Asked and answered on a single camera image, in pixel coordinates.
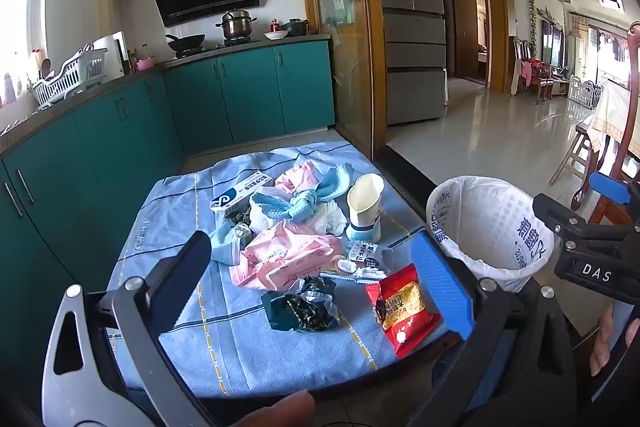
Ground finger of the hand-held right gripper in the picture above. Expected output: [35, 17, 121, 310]
[588, 170, 640, 208]
[532, 193, 640, 253]

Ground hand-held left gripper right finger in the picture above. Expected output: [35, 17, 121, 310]
[405, 229, 593, 427]

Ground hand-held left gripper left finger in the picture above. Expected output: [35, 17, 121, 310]
[42, 231, 221, 427]

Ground blue face mask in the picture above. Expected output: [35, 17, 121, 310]
[209, 223, 252, 266]

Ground white bag-lined bin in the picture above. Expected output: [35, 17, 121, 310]
[426, 176, 556, 293]

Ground white paper cup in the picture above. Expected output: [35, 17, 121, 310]
[346, 173, 385, 244]

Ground light blue knit cloth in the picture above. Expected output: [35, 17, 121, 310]
[252, 163, 355, 223]

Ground person's right hand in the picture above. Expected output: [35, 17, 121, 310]
[589, 304, 640, 378]

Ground person's left hand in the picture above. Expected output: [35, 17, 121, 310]
[235, 389, 316, 427]

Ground red snack packet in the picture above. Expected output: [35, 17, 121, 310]
[365, 263, 443, 359]

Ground light wooden stool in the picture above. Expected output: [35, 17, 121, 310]
[548, 127, 601, 188]

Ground brown wooden chair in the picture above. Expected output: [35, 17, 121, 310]
[570, 22, 640, 228]

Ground dining table with cloth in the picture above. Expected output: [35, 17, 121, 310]
[575, 79, 640, 168]

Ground white and black snack packet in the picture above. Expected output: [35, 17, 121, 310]
[320, 239, 393, 280]

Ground white and blue medicine box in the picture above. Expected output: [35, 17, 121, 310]
[209, 174, 275, 214]

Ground blue checked tablecloth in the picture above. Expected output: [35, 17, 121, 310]
[107, 141, 451, 398]

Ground white playpen fence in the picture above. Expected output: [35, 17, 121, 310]
[567, 76, 603, 110]

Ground large pink wipes packet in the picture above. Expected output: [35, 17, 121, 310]
[230, 221, 346, 290]

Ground dark green crumpled wrapper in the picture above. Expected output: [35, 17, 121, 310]
[261, 276, 340, 333]

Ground red wooden armchair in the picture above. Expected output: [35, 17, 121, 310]
[520, 57, 556, 105]

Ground teal base cabinets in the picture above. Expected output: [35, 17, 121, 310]
[0, 39, 336, 388]

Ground green artificial vine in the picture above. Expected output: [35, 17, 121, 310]
[525, 0, 539, 58]

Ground black gas stove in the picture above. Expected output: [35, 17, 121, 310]
[172, 38, 261, 59]

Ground white dish rack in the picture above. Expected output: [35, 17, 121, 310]
[31, 44, 110, 108]

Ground black wok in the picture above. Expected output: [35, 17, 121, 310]
[165, 33, 206, 52]

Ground white countertop appliance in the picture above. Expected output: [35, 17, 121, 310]
[92, 31, 128, 78]

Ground grey refrigerator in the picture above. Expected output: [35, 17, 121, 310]
[369, 0, 447, 126]

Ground steel stock pot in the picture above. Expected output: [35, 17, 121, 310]
[216, 8, 258, 42]

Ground wood-framed glass door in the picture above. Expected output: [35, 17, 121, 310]
[300, 0, 388, 158]

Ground kitchen window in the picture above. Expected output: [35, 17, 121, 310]
[0, 0, 51, 75]

